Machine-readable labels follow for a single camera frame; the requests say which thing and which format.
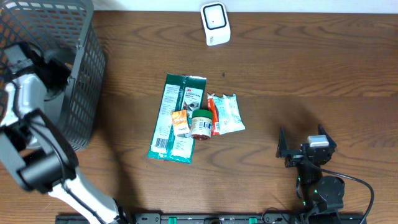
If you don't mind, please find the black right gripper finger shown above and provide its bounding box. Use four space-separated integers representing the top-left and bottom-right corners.
318 124 337 149
275 128 289 158

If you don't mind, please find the mint green wipes packet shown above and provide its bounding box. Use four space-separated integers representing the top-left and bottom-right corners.
213 94 246 135

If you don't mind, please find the red tube packet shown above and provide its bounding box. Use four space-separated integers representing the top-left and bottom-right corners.
207 93 220 136

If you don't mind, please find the green lid small jar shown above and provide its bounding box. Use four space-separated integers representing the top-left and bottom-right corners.
190 110 213 140

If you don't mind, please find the orange small box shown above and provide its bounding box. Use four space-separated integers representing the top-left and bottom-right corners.
172 110 190 138

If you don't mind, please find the green 3M package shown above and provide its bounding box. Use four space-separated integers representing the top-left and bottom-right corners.
147 74 206 164

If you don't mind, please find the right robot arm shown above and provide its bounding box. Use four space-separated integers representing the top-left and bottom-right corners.
276 125 345 223

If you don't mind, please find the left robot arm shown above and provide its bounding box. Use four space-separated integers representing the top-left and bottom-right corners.
1 42 131 223

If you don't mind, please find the white barcode scanner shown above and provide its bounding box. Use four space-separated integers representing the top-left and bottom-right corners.
200 2 231 46

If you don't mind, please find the dark grey plastic basket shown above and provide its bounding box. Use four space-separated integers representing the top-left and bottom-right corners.
1 0 106 151

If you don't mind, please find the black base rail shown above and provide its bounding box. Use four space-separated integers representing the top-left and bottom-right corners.
55 211 363 224

